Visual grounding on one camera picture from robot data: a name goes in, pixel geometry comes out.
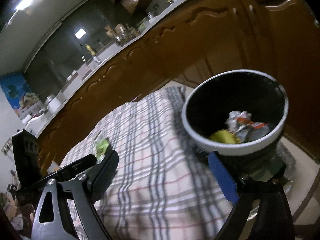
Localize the brown wooden base cabinets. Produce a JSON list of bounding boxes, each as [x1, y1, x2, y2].
[[39, 0, 319, 173]]

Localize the white rimmed black trash bin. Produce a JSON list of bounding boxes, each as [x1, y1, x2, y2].
[[182, 69, 289, 173]]

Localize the yellow dish soap bottle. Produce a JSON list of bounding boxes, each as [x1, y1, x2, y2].
[[86, 44, 96, 56]]

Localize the green drink pouch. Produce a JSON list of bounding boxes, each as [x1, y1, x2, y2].
[[93, 131, 110, 164]]

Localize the blue food poster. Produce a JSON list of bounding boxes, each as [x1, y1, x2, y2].
[[1, 73, 43, 120]]

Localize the white lidded canister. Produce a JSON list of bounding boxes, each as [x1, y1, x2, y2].
[[44, 93, 66, 114]]

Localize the white kitchen countertop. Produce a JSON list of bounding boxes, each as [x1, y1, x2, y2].
[[23, 0, 226, 138]]

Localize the utensil holder with spoons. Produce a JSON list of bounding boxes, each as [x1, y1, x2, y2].
[[114, 23, 140, 46]]

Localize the plaid checkered tablecloth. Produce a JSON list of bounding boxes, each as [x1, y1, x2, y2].
[[61, 86, 232, 239]]

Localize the white rice cooker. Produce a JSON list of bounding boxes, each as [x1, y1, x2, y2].
[[25, 112, 51, 135]]

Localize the red snack wrapper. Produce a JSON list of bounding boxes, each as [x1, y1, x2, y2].
[[235, 118, 270, 143]]

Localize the white red wrapper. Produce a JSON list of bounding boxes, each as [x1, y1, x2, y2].
[[225, 111, 252, 133]]

